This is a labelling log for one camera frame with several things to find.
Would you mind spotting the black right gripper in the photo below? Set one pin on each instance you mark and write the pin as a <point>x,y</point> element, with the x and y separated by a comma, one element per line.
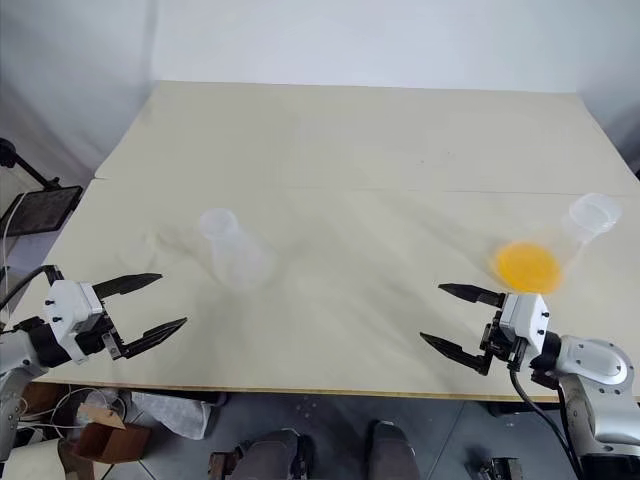
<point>500,342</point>

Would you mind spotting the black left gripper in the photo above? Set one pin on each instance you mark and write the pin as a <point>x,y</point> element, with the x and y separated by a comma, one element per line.
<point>95,336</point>

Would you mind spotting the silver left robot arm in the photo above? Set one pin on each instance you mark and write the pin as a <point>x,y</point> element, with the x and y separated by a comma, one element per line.
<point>12,356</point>

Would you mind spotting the orange liquid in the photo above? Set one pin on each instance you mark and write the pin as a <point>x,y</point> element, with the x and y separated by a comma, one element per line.
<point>527,266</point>

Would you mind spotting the small clear plastic flask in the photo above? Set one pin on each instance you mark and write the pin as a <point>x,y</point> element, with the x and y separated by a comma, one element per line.
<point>237,250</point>

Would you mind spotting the brown cardboard box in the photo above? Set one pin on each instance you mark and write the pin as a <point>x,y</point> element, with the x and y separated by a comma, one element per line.
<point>107,437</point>

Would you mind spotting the dark rounded shape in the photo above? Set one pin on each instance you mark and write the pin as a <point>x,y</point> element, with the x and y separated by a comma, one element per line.
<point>395,450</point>
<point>272,455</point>

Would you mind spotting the large clear plastic flask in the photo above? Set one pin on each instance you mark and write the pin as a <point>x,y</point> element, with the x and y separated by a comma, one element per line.
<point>580,225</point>

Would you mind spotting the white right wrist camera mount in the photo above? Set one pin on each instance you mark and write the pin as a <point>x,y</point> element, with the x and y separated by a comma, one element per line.
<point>525,317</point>

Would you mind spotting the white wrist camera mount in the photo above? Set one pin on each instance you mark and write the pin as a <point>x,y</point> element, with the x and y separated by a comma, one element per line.
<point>65,305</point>
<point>525,317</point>

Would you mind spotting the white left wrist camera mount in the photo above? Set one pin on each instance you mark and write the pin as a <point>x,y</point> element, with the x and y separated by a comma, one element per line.
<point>65,305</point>

